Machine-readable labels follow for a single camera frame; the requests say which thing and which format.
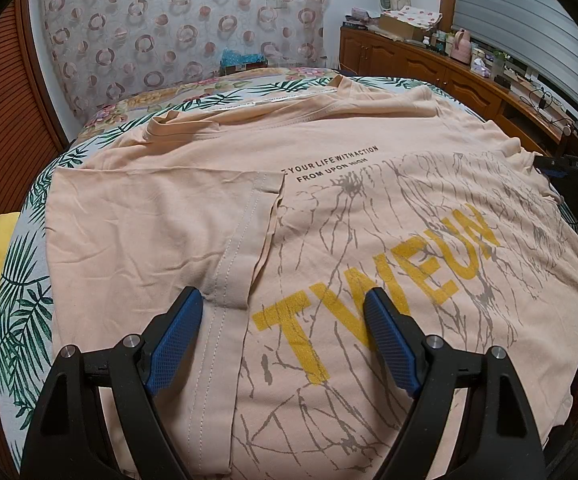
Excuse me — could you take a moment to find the circle patterned sheer curtain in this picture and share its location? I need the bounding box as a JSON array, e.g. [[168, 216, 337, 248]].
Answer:
[[28, 0, 338, 117]]

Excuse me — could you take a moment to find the peach printed t-shirt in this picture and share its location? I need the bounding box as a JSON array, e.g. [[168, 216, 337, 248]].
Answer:
[[44, 74, 578, 480]]

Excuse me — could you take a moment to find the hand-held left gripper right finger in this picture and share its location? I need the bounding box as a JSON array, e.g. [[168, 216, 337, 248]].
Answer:
[[363, 287, 562, 480]]

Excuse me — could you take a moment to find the leaf and flower printed bedsheet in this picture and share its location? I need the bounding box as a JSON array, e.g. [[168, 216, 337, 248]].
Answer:
[[0, 64, 578, 466]]

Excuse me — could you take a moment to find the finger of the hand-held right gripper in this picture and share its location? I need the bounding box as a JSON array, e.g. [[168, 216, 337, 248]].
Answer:
[[533, 156, 571, 179]]

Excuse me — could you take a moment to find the black cable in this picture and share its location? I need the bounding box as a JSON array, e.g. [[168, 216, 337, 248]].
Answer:
[[528, 86, 572, 123]]

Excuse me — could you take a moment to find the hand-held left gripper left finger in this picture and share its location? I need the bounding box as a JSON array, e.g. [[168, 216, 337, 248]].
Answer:
[[19, 286, 205, 480]]

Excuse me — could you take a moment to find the brown louvered wardrobe door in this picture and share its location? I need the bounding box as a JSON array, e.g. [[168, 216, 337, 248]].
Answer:
[[0, 0, 70, 461]]

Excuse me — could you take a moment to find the teal box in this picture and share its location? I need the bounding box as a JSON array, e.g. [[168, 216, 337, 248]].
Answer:
[[220, 48, 269, 74]]

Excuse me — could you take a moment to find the cardboard box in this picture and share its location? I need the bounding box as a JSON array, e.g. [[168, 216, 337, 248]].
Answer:
[[378, 13, 431, 42]]

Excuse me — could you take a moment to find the grey roller shutter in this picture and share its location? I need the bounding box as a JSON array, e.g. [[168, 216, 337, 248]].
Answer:
[[452, 0, 578, 108]]

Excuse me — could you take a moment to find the wooden cabinet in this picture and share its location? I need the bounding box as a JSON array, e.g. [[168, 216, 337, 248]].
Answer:
[[339, 24, 578, 161]]

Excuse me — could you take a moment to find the pink bottle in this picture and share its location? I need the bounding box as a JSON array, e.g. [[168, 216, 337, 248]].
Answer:
[[451, 29, 473, 64]]

